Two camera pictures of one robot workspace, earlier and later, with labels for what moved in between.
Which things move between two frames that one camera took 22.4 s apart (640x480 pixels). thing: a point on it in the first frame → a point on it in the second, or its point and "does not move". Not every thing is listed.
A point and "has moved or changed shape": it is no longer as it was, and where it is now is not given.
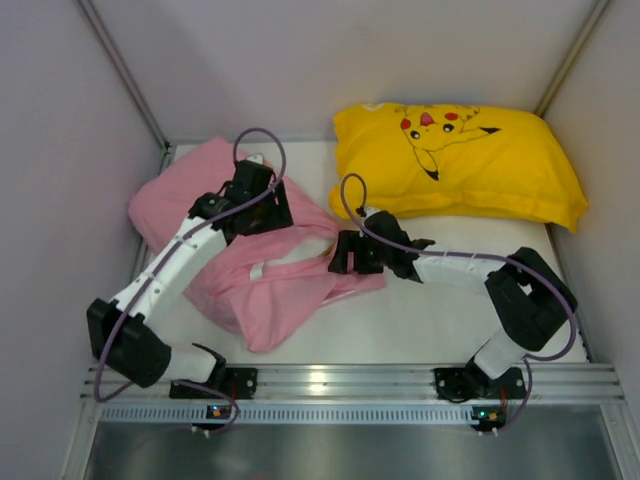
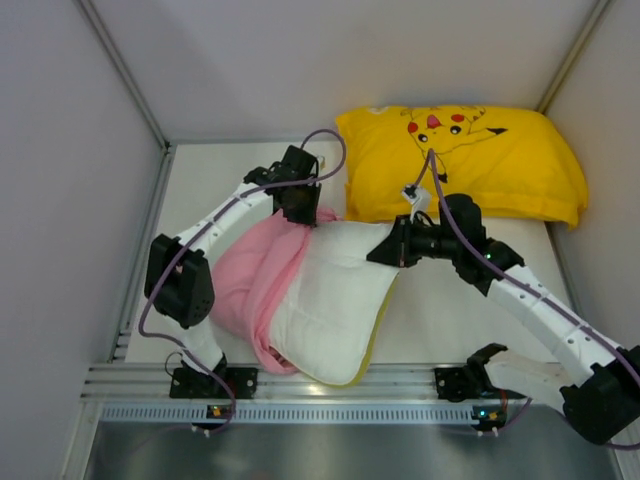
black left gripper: [273, 209] → [298, 201]
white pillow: [309, 248] → [327, 318]
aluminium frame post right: [573, 57] does not move
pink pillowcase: [267, 286] has moved or changed shape
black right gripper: [361, 248] → [400, 242]
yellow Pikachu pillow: [440, 159] does not move
